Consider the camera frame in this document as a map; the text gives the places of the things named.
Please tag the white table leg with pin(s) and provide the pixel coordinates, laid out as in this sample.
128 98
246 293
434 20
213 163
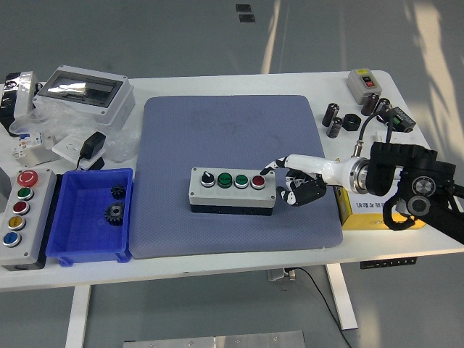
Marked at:
78 315
342 297

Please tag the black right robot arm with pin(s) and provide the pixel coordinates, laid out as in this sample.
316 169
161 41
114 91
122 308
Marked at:
417 163

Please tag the dark floor hatch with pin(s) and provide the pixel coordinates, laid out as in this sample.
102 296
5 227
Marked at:
243 8
246 18

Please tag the silver and black device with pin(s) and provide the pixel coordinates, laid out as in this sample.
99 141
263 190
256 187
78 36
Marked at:
21 94

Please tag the grey metal base plate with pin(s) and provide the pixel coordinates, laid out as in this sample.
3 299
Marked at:
214 340

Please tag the grey enclosure with clear lid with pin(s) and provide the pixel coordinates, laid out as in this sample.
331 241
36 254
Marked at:
116 105

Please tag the white circuit breaker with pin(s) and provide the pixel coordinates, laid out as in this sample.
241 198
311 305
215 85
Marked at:
30 141

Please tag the yellow and white cardboard box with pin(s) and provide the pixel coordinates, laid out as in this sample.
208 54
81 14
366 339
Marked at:
366 217

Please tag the grey-blue table mat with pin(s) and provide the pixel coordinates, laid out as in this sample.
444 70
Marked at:
181 232

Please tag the grey bracket under table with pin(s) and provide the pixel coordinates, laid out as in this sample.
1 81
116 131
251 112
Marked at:
277 274

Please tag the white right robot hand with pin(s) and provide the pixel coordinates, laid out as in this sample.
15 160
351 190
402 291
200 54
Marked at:
319 168

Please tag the grey block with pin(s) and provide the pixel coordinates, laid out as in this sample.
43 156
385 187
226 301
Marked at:
3 188

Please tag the clear plastic bag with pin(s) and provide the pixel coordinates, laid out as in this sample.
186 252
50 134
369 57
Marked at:
61 121

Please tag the grey four-button control box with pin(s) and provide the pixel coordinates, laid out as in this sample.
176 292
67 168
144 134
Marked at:
232 197

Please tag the blue plastic bin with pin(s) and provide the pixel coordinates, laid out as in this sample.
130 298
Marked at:
83 232

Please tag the black table control panel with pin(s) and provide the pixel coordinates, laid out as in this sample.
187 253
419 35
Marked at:
388 263

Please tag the grey five-button control box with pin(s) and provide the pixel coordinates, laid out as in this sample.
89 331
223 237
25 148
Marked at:
32 232

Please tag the black cylindrical capacitor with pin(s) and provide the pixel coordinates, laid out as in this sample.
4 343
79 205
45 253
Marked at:
334 127
383 105
369 104
331 114

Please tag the black hex nut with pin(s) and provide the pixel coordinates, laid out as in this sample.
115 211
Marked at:
351 122

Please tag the black module with green terminal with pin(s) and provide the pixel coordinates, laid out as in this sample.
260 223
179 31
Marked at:
403 121

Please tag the flat metal plate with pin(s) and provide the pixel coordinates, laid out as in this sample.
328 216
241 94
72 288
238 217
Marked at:
41 157

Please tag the white wall socket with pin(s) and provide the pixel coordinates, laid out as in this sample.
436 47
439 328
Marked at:
67 146

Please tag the small black gear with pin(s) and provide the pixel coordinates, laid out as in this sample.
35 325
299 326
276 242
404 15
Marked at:
117 191

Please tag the large black gear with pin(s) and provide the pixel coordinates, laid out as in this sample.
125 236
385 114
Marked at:
115 214

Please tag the black power adapter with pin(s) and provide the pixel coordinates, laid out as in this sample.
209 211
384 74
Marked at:
92 145

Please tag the grey two-button switch box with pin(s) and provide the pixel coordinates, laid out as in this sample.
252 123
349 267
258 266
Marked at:
359 88

